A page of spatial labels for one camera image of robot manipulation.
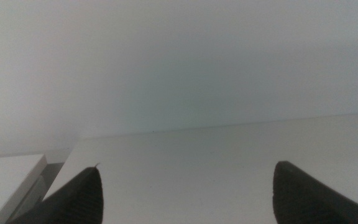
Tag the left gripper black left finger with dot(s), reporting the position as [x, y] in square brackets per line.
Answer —
[79, 202]

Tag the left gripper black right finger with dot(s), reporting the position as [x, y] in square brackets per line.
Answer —
[303, 199]

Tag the white side cabinet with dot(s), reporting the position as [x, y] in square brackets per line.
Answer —
[5, 180]

